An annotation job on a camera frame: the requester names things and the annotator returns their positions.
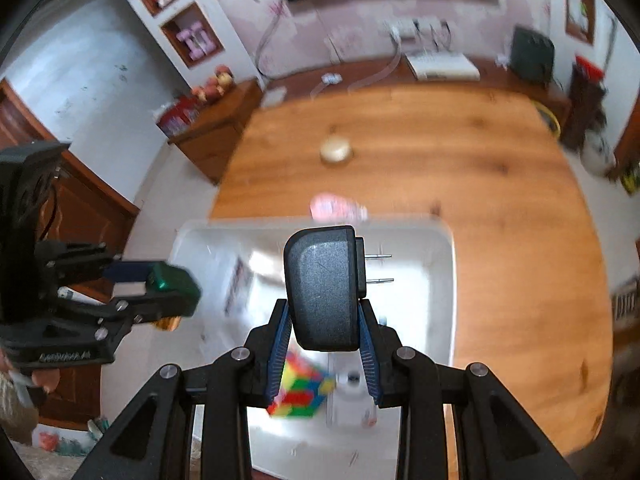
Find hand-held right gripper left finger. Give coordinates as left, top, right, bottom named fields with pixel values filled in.
left=72, top=297, right=293, bottom=480

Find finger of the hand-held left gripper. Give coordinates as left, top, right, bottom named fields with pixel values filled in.
left=37, top=242, right=163, bottom=283
left=95, top=290, right=201, bottom=341

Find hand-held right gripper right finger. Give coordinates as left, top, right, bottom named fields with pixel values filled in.
left=357, top=297, right=578, bottom=480

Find multicoloured puzzle cube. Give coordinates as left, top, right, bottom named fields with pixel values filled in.
left=267, top=352, right=336, bottom=418

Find green and gold bottle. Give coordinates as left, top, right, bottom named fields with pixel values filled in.
left=145, top=261, right=202, bottom=333

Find white handheld device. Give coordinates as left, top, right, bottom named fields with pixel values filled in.
left=334, top=370, right=377, bottom=427

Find black power adapter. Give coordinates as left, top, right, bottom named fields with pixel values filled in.
left=283, top=225, right=395, bottom=352

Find white plastic bin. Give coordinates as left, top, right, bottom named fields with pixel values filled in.
left=172, top=217, right=456, bottom=480

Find person's left hand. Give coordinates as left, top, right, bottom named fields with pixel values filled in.
left=0, top=352, right=63, bottom=393

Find wooden door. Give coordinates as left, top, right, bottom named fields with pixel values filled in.
left=0, top=77, right=141, bottom=431

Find pink round packet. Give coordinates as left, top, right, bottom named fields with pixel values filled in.
left=310, top=195, right=368, bottom=221

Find red snack packets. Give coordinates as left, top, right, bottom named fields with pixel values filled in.
left=155, top=97, right=201, bottom=136

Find wooden side cabinet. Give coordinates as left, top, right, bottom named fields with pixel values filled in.
left=167, top=80, right=263, bottom=186

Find pile of fruit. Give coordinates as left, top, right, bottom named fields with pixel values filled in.
left=192, top=65, right=236, bottom=103

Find gold round compact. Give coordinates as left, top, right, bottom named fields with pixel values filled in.
left=320, top=135, right=353, bottom=163

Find pink packets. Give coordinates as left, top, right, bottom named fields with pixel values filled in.
left=175, top=25, right=216, bottom=58

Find white set-top box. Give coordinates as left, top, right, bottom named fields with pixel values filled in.
left=407, top=52, right=481, bottom=81

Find yellow rimmed basket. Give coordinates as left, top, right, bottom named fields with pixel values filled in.
left=535, top=100, right=563, bottom=141

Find dark wooden stand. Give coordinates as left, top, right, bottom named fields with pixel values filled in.
left=562, top=72, right=608, bottom=151

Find dark green appliance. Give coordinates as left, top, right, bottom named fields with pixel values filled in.
left=510, top=27, right=556, bottom=86

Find red lidded container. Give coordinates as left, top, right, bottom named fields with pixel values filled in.
left=575, top=55, right=608, bottom=81

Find thin dark cable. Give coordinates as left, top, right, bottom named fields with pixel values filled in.
left=256, top=7, right=283, bottom=81

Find white wall shelf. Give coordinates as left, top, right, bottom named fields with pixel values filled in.
left=102, top=0, right=261, bottom=88

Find white flat cable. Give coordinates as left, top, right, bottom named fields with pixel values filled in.
left=310, top=45, right=406, bottom=101

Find white wall sockets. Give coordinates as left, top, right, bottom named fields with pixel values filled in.
left=390, top=19, right=451, bottom=41

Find wooden framed wall niche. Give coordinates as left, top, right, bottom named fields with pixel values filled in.
left=565, top=0, right=598, bottom=43

